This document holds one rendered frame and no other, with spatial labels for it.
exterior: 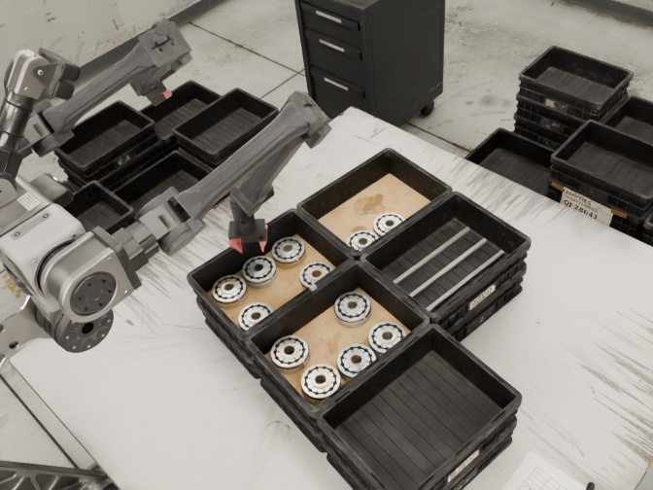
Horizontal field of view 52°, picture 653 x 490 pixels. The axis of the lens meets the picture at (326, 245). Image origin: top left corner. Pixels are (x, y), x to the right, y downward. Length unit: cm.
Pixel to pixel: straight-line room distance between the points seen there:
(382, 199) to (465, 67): 222
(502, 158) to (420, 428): 179
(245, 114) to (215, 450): 181
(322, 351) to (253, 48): 317
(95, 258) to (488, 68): 337
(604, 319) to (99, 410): 148
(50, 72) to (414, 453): 115
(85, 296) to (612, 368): 140
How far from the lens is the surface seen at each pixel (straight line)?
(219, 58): 468
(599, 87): 334
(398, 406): 174
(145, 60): 159
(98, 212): 297
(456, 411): 174
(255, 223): 187
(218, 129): 320
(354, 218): 215
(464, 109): 397
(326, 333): 187
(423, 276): 198
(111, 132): 338
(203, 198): 135
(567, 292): 216
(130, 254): 129
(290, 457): 185
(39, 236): 133
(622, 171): 291
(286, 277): 202
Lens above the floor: 235
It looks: 47 degrees down
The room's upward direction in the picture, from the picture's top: 9 degrees counter-clockwise
